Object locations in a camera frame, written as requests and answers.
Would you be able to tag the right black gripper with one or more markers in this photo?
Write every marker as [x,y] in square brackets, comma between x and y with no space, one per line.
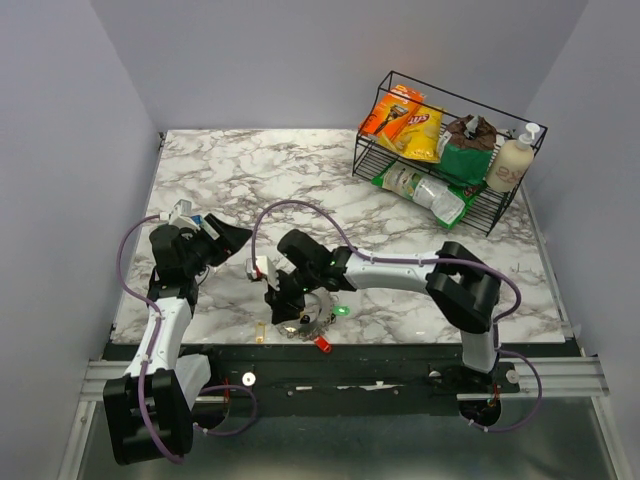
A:
[278,300]

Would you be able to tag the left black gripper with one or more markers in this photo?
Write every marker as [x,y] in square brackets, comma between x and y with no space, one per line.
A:
[232,237]

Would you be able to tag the metal keyring holder with rings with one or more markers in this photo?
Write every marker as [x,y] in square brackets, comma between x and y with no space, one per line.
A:
[315,319]

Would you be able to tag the yellow key tag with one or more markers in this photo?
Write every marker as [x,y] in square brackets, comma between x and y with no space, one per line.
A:
[260,333]

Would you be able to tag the red key tag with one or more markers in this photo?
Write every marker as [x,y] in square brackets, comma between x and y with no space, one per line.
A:
[322,344]

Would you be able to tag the green key tag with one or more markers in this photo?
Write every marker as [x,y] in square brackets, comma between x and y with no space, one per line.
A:
[341,311]

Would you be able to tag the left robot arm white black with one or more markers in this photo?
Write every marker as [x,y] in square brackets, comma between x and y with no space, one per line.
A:
[149,407]

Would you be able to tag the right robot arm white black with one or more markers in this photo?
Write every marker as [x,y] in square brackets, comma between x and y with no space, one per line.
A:
[464,288]

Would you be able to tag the orange razor package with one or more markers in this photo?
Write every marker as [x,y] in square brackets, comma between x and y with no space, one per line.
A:
[391,113]

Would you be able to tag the yellow chips bag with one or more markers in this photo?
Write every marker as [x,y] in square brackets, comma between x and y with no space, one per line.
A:
[418,138]

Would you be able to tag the dark green bag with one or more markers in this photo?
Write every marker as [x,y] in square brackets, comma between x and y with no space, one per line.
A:
[464,167]

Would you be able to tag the brown crumpled bag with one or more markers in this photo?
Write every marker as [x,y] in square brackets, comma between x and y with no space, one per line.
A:
[472,132]

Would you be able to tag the cream lotion pump bottle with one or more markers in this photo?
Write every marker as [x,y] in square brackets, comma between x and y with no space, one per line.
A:
[512,160]

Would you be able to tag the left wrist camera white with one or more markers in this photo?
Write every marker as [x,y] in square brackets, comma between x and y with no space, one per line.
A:
[180,212]

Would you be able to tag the black wire basket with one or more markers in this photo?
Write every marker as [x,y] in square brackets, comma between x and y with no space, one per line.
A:
[370,158]

